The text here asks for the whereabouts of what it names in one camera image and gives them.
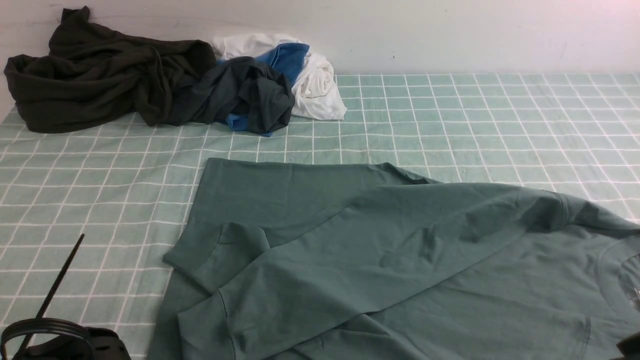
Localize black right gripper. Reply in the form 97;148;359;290
616;332;640;360

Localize green long-sleeve top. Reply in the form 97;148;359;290
147;158;639;360

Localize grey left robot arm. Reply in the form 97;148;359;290
18;326;131;360

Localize white crumpled garment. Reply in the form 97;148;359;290
211;33;347;121

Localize blue crumpled garment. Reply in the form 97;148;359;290
225;42;309;137

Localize dark grey crumpled garment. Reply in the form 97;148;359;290
163;56;295;135

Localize green checked tablecloth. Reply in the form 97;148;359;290
0;73;640;360

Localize dark olive crumpled garment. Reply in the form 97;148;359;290
4;6;217;133

